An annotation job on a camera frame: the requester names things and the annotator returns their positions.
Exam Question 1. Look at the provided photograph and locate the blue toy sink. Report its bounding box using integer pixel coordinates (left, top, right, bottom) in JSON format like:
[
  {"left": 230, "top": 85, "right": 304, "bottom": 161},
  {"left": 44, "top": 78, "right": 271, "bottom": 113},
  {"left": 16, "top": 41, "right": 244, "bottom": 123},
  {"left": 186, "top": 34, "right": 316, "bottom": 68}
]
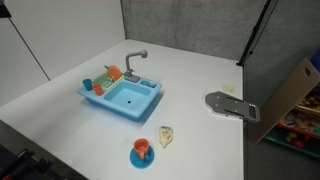
[{"left": 76, "top": 71, "right": 163, "bottom": 123}]

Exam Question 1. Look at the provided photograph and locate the cream toy soap bottle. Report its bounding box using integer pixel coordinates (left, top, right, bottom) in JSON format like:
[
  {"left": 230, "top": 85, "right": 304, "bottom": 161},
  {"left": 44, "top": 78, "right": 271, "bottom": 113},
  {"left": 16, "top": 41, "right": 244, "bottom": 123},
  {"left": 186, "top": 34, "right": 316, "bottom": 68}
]
[{"left": 158, "top": 125, "right": 175, "bottom": 149}]

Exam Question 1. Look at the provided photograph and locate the grey toy faucet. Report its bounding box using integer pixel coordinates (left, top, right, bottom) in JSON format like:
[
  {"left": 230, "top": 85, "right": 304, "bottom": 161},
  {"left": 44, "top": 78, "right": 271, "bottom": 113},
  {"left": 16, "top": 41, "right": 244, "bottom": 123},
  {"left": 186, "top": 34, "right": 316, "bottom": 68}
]
[{"left": 124, "top": 49, "right": 148, "bottom": 83}]

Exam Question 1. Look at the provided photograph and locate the blue toy saucer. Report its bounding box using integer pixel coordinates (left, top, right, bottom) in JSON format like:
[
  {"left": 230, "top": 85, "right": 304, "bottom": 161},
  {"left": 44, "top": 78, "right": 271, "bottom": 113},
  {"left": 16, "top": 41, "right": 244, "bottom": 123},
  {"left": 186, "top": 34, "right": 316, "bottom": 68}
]
[{"left": 129, "top": 146, "right": 156, "bottom": 169}]

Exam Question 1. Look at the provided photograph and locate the small blue toy cup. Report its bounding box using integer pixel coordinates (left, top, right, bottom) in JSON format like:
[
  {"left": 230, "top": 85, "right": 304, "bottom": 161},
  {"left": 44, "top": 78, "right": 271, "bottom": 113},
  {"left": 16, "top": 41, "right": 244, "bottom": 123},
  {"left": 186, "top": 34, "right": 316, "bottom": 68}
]
[{"left": 82, "top": 78, "right": 94, "bottom": 92}]

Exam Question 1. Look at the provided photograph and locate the wooden toy storage shelf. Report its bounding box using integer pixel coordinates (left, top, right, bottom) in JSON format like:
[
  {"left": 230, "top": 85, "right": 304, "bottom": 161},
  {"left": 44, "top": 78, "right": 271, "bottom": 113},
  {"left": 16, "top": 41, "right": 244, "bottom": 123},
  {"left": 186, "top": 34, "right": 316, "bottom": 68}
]
[{"left": 249, "top": 57, "right": 320, "bottom": 159}]

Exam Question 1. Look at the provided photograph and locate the grey metal mounting plate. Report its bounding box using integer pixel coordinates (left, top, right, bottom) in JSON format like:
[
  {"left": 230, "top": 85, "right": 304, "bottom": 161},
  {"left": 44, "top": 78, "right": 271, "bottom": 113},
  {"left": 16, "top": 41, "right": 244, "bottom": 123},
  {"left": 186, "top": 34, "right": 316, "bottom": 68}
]
[{"left": 204, "top": 90, "right": 261, "bottom": 124}]

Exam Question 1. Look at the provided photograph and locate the black tripod pole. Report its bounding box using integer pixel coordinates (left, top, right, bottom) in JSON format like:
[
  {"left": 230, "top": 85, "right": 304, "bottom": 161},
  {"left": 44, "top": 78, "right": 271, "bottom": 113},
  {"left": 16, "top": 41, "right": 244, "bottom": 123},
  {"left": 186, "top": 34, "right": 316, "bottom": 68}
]
[{"left": 236, "top": 0, "right": 274, "bottom": 67}]

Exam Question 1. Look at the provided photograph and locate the orange toy mug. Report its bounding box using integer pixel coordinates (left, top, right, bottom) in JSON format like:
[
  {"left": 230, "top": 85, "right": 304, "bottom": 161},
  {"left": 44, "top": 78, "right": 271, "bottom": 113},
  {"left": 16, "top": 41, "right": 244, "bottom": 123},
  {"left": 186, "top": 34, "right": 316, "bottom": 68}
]
[{"left": 133, "top": 138, "right": 150, "bottom": 160}]

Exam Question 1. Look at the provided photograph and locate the blue storage bin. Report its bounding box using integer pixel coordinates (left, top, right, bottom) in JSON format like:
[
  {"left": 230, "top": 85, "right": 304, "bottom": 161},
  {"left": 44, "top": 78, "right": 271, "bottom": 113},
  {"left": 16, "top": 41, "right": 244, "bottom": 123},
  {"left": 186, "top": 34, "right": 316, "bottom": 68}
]
[{"left": 310, "top": 46, "right": 320, "bottom": 74}]

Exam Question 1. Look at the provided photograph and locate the yellow green dish rack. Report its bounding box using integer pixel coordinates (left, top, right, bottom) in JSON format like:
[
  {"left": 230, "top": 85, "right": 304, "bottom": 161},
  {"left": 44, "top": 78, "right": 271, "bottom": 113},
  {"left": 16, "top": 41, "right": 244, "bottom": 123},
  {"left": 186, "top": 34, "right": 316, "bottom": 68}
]
[{"left": 91, "top": 69, "right": 125, "bottom": 91}]

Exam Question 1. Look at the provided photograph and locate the black equipment frame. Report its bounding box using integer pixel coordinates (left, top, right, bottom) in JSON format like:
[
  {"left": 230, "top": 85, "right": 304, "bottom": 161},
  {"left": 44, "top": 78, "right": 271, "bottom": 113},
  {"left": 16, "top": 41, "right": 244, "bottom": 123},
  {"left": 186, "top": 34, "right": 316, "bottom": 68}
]
[{"left": 0, "top": 143, "right": 89, "bottom": 180}]

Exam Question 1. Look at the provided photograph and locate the pale yellow sticker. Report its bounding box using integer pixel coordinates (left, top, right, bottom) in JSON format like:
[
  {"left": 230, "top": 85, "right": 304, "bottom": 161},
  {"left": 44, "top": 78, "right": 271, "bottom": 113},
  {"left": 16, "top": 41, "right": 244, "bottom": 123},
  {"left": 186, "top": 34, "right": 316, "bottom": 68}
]
[{"left": 222, "top": 85, "right": 236, "bottom": 94}]

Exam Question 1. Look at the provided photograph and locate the small orange toy cup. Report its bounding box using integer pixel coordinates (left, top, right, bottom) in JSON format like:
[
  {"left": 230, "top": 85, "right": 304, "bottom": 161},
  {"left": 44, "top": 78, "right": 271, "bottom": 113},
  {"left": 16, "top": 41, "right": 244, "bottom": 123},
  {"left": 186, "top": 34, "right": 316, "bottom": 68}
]
[{"left": 92, "top": 83, "right": 104, "bottom": 97}]

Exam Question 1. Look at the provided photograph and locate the black camera mount corner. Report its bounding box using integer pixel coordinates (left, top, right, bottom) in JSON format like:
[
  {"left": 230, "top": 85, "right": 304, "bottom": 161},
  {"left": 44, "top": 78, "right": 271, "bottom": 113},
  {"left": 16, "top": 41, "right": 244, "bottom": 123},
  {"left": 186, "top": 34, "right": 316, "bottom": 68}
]
[{"left": 0, "top": 0, "right": 12, "bottom": 19}]

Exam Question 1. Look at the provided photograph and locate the orange toy plate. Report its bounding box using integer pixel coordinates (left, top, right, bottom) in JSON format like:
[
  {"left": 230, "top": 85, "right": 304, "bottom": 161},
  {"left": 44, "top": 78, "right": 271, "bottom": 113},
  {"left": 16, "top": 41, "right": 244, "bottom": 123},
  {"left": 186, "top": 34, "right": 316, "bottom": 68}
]
[{"left": 108, "top": 64, "right": 123, "bottom": 82}]

